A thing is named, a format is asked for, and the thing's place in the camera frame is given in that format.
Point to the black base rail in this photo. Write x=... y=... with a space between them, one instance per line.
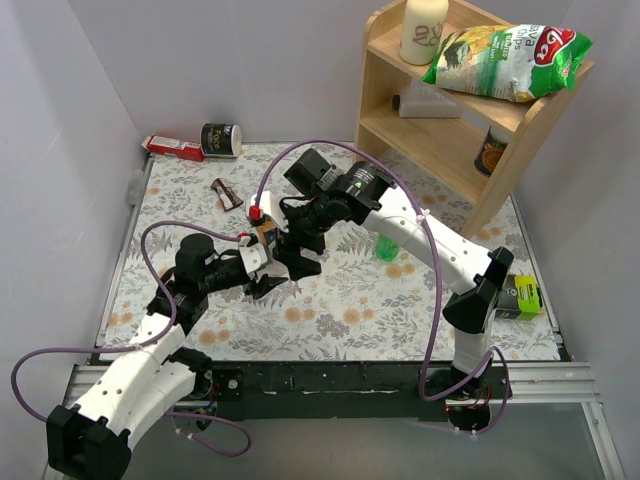
x=377 y=389

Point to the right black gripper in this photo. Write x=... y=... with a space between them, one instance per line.
x=300 y=228

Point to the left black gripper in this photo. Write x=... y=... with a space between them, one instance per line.
x=237 y=273

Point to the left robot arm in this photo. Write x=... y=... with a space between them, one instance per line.
x=95 y=438

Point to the red white box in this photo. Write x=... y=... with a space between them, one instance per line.
x=160 y=145

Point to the green chips bag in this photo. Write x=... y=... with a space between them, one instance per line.
x=518 y=63

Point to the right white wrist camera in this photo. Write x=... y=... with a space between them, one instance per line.
x=266 y=208

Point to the green plastic bottle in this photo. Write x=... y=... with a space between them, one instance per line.
x=386 y=249

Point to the clear plastic bottle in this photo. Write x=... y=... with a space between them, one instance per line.
x=275 y=268

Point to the black cylindrical can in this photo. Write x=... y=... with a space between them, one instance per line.
x=221 y=140

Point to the black green box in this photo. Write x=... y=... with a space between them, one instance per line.
x=519 y=299

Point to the brown snack wrapper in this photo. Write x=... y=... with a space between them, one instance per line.
x=228 y=199

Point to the orange juice bottle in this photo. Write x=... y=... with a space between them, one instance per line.
x=267 y=234

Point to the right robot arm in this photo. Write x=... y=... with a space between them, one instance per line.
x=371 y=196

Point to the cream white bottle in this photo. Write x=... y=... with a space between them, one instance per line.
x=423 y=25

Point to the wooden shelf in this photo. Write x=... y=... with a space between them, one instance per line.
x=446 y=148

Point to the dark tin can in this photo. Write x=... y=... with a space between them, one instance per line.
x=491 y=151

